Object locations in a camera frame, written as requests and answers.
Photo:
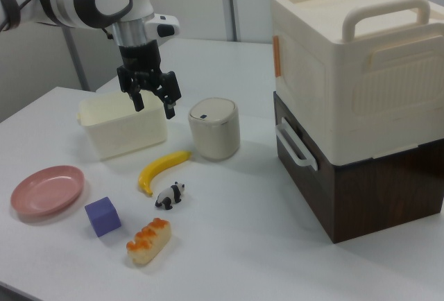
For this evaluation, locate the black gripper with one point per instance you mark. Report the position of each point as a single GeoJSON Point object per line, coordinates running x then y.
{"type": "Point", "coordinates": [140, 56]}

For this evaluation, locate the purple cube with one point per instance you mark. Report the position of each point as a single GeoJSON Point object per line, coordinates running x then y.
{"type": "Point", "coordinates": [102, 217]}

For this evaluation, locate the pink plate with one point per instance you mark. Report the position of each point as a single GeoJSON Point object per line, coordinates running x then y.
{"type": "Point", "coordinates": [46, 190]}

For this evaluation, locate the cream open plastic bin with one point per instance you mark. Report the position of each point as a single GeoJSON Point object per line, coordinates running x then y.
{"type": "Point", "coordinates": [121, 134]}

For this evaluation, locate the beige mini trash can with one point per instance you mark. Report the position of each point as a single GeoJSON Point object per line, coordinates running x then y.
{"type": "Point", "coordinates": [215, 134]}

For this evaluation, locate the yellow toy banana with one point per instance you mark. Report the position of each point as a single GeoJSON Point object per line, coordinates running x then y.
{"type": "Point", "coordinates": [157, 169]}

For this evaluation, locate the black white panda figurine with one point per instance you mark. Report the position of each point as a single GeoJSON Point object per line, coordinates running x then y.
{"type": "Point", "coordinates": [170, 195]}

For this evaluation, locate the toy bread loaf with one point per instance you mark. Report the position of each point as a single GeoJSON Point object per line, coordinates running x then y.
{"type": "Point", "coordinates": [149, 242]}

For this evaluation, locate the dark brown wood-grain drawer box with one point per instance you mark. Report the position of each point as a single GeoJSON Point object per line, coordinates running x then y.
{"type": "Point", "coordinates": [381, 204]}

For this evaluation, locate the grey metal frame post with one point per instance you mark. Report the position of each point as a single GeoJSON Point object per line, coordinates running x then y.
{"type": "Point", "coordinates": [77, 58]}

